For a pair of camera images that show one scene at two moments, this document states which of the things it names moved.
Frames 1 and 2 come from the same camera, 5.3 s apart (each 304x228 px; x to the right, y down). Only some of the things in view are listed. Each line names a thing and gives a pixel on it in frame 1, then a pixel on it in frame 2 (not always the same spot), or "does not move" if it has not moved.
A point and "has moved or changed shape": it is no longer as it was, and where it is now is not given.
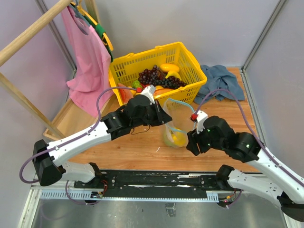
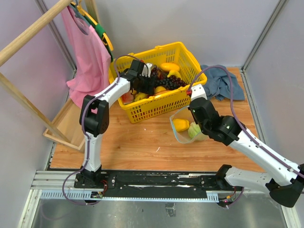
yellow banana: x=173 y=73 does not move
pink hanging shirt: x=92 y=62 does not move
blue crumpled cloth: x=219 y=77 does not move
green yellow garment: x=97 y=27 does not move
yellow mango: x=166 y=67 does not move
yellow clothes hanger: x=80 y=11 does not move
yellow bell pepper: x=179 y=137 → x=181 y=125
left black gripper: x=162 y=116 → x=149 y=89
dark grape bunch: x=171 y=82 does not move
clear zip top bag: x=183 y=121 has moved or changed shape
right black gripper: x=194 y=137 → x=192 y=113
